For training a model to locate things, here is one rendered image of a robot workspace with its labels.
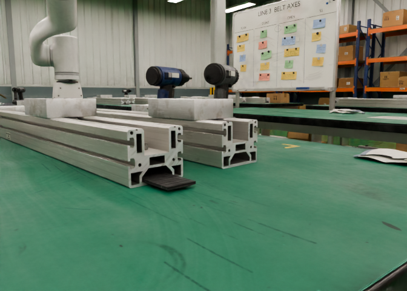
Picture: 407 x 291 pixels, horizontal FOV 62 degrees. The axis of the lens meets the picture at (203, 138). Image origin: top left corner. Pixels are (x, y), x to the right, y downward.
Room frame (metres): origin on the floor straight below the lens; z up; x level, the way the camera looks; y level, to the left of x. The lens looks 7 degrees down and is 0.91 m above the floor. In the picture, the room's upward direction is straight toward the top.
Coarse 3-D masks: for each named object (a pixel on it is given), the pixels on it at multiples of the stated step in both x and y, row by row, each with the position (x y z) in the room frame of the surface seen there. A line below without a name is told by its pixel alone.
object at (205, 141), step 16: (96, 112) 0.98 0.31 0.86; (112, 112) 0.95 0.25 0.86; (128, 112) 0.98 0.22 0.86; (144, 112) 0.95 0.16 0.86; (192, 128) 0.68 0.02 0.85; (208, 128) 0.63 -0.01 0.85; (224, 128) 0.60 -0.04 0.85; (240, 128) 0.66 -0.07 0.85; (192, 144) 0.68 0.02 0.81; (208, 144) 0.63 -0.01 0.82; (224, 144) 0.61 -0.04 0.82; (240, 144) 0.65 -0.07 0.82; (192, 160) 0.66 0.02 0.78; (208, 160) 0.63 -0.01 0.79; (224, 160) 0.62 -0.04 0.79; (240, 160) 0.66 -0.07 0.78; (256, 160) 0.67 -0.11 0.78
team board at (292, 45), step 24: (288, 0) 3.83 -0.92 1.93; (312, 0) 3.59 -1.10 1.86; (336, 0) 3.38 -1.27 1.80; (240, 24) 4.43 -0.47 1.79; (264, 24) 4.11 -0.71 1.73; (288, 24) 3.83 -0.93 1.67; (312, 24) 3.58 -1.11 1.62; (336, 24) 3.36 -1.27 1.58; (240, 48) 4.43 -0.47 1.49; (264, 48) 4.11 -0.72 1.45; (288, 48) 3.82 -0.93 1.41; (312, 48) 3.57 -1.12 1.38; (336, 48) 3.35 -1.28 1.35; (240, 72) 4.42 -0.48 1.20; (264, 72) 4.10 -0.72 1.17; (288, 72) 3.81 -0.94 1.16; (312, 72) 3.57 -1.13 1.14; (336, 72) 3.36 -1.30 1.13
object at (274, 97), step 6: (270, 96) 5.39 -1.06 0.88; (276, 96) 5.29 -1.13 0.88; (282, 96) 5.24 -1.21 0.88; (288, 96) 5.33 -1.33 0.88; (270, 102) 5.40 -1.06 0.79; (276, 102) 5.29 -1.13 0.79; (282, 102) 5.25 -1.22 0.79; (288, 102) 5.33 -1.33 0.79; (288, 132) 4.61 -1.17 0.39; (294, 132) 4.57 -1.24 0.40; (288, 138) 4.65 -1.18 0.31; (294, 138) 4.55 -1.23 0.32; (300, 138) 4.51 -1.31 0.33; (306, 138) 4.47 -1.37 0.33; (396, 144) 3.58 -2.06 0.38; (402, 144) 3.53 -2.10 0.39; (402, 150) 3.53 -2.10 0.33
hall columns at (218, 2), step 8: (216, 0) 9.36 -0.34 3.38; (224, 0) 9.26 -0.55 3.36; (216, 8) 9.36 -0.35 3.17; (224, 8) 9.26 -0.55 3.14; (216, 16) 9.35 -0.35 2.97; (224, 16) 9.26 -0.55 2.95; (216, 24) 9.35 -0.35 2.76; (224, 24) 9.26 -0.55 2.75; (216, 32) 9.35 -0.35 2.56; (224, 32) 9.26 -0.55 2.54; (216, 40) 9.35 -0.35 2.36; (224, 40) 9.26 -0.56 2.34; (216, 48) 9.35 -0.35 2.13; (224, 48) 9.26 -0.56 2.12; (216, 56) 9.35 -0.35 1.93; (224, 56) 9.27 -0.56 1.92; (224, 64) 9.27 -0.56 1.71
